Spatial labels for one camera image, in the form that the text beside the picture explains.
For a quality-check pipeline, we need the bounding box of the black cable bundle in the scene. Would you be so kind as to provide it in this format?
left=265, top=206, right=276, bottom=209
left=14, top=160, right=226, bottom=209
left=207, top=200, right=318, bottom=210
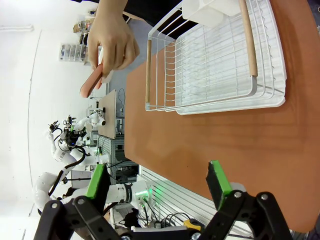
left=138, top=197, right=192, bottom=229

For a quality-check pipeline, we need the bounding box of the person's black t-shirt torso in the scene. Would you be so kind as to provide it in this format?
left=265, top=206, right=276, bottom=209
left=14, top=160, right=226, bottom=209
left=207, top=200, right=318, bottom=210
left=122, top=0, right=201, bottom=35

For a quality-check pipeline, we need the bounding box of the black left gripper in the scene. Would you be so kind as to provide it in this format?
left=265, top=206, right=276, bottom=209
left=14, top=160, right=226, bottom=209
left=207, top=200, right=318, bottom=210
left=33, top=128, right=133, bottom=240

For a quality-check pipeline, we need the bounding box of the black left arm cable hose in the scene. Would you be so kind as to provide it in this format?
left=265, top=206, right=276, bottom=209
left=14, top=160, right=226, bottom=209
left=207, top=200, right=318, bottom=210
left=48, top=145, right=88, bottom=198

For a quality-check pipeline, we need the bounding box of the grey aluminium frame stand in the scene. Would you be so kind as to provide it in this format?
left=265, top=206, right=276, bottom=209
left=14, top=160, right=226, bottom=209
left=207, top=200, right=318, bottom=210
left=86, top=134, right=126, bottom=176

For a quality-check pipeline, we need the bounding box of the clear plastic drawer organizer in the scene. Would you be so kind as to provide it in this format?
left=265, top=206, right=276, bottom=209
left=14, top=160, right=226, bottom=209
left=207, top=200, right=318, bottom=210
left=58, top=42, right=85, bottom=62

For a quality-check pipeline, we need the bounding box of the yellow cable connector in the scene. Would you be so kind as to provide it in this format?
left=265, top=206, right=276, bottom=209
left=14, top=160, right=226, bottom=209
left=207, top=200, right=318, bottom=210
left=183, top=219, right=202, bottom=231

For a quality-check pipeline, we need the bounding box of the white plastic cutlery holder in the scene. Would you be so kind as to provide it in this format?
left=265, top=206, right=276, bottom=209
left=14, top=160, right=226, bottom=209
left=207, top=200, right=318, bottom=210
left=181, top=0, right=243, bottom=28

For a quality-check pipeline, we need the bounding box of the light wooden table top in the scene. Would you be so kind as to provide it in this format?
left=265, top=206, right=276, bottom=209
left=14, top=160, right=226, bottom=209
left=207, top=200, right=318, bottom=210
left=97, top=89, right=118, bottom=140

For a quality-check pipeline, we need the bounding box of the cluttered storage shelf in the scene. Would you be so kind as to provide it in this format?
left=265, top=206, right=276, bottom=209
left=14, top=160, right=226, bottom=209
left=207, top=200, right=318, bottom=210
left=72, top=20, right=98, bottom=46

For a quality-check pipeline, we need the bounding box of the right gripper black finger with green pad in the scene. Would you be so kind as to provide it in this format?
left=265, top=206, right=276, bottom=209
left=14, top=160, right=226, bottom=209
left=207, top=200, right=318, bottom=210
left=199, top=160, right=294, bottom=240

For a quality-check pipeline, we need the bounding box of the person's left forearm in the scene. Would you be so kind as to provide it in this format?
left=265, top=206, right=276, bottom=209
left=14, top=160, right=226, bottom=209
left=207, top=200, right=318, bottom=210
left=98, top=0, right=130, bottom=11

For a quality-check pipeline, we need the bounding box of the person's left hand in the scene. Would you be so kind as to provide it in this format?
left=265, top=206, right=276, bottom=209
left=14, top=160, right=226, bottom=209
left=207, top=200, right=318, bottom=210
left=86, top=8, right=141, bottom=79

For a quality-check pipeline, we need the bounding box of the white slatted base panel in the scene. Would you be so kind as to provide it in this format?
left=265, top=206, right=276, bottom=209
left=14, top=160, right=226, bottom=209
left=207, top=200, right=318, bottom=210
left=138, top=164, right=217, bottom=227

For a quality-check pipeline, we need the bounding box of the white wire dish rack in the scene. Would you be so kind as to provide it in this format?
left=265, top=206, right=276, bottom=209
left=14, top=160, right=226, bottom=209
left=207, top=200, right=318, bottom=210
left=174, top=0, right=287, bottom=116
left=144, top=0, right=260, bottom=113

